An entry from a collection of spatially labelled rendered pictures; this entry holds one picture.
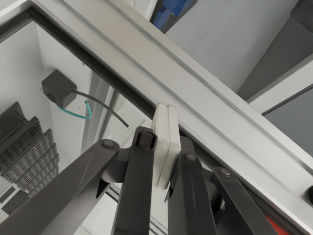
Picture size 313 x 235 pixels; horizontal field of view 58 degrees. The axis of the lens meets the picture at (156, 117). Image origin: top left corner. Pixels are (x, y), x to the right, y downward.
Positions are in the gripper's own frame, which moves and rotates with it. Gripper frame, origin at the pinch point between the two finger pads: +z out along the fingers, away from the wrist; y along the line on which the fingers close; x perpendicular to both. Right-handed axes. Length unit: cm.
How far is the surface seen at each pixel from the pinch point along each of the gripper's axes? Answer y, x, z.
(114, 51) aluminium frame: -6.1, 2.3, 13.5
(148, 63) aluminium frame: -2.2, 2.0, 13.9
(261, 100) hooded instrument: 31, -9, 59
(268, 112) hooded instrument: 35, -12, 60
